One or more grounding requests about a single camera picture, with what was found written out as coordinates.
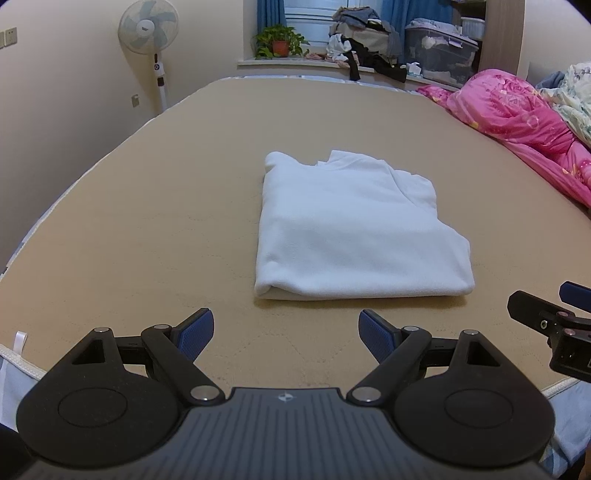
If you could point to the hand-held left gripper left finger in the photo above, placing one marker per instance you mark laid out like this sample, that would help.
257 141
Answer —
198 333

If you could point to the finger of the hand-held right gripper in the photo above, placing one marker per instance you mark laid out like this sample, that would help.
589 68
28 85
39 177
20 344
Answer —
531 308
577 294

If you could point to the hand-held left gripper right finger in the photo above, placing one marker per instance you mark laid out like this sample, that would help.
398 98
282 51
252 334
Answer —
376 336

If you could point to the white long-sleeve shirt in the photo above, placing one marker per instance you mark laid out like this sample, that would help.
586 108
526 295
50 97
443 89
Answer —
355 230

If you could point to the pile of mixed clothes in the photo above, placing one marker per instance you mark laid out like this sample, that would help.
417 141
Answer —
369 27

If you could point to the tan bed mattress cover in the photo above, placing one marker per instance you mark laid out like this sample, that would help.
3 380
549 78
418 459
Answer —
152 221

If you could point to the plaid bedsheet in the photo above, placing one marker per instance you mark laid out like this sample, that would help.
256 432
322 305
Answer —
18 392

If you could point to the pink floral quilt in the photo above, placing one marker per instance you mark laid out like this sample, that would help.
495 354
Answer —
508 108

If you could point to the white leaf-print quilt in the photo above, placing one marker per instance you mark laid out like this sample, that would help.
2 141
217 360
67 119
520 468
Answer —
575 92

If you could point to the grey-blue cloth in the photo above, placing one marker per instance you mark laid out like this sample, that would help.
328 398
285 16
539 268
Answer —
551 81

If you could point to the white tissue pack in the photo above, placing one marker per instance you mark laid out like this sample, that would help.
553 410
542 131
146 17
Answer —
413 69

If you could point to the clear plastic storage box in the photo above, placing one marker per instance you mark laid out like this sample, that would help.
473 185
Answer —
438 55

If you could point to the wooden cabinet panel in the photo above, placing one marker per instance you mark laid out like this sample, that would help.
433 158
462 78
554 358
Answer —
503 32

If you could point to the white windowsill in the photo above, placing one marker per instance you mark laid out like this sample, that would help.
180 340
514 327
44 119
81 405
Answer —
286 62

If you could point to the white and black garment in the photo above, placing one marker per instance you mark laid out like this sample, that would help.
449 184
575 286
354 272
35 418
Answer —
338 45

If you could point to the potted green plant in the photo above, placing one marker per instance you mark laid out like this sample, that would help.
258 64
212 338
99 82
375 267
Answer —
279 44

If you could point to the white standing fan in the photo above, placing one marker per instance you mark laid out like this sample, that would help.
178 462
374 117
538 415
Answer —
147 25

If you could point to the blue curtain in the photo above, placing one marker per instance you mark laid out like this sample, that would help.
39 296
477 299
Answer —
397 11
271 11

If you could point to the wall switch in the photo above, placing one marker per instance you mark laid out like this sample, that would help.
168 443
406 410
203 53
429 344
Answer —
8 38

